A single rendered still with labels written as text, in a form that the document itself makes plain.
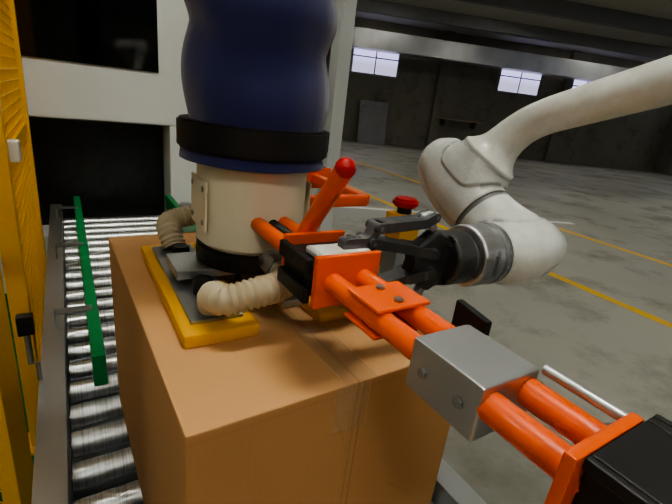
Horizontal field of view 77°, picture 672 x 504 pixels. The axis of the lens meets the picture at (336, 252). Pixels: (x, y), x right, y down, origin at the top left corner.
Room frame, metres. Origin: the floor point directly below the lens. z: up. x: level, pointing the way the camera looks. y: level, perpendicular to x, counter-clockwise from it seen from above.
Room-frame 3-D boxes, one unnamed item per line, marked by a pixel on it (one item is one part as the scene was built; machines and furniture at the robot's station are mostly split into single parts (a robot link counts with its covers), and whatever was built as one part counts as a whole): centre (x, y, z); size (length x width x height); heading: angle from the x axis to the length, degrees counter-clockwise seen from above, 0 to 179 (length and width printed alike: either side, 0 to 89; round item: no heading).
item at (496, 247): (0.58, -0.19, 1.07); 0.09 x 0.06 x 0.09; 33
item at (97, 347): (1.48, 1.00, 0.60); 1.60 x 0.11 x 0.09; 33
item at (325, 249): (0.45, 0.00, 1.10); 0.07 x 0.03 x 0.01; 123
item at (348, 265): (0.46, 0.01, 1.08); 0.10 x 0.08 x 0.06; 124
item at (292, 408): (0.67, 0.13, 0.75); 0.60 x 0.40 x 0.40; 35
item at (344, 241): (0.47, -0.03, 1.12); 0.05 x 0.01 x 0.03; 123
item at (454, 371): (0.28, -0.11, 1.07); 0.07 x 0.07 x 0.04; 34
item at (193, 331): (0.61, 0.22, 0.97); 0.34 x 0.10 x 0.05; 34
